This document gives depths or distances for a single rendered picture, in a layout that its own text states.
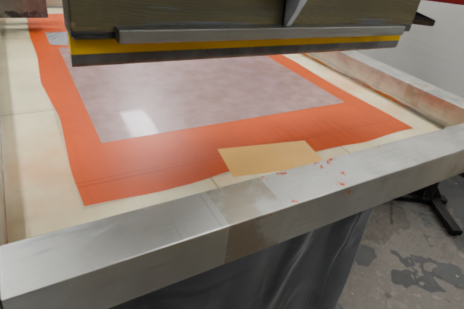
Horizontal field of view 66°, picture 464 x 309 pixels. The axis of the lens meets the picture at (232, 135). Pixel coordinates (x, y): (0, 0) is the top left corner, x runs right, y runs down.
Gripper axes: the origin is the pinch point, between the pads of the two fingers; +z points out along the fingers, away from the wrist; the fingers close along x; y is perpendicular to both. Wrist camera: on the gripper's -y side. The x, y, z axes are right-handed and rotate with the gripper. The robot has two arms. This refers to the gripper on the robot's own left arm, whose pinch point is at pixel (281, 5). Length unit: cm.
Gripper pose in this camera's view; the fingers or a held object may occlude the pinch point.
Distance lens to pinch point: 36.7
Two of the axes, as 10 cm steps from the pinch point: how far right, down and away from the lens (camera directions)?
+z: -1.3, 8.6, 5.0
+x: 4.9, 4.9, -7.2
